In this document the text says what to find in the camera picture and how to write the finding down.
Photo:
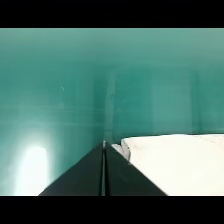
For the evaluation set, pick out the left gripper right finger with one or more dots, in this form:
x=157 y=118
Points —
x=128 y=180

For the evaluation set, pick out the white garment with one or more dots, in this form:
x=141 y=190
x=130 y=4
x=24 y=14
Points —
x=176 y=165

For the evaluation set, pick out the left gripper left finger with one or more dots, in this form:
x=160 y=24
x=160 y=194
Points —
x=83 y=178

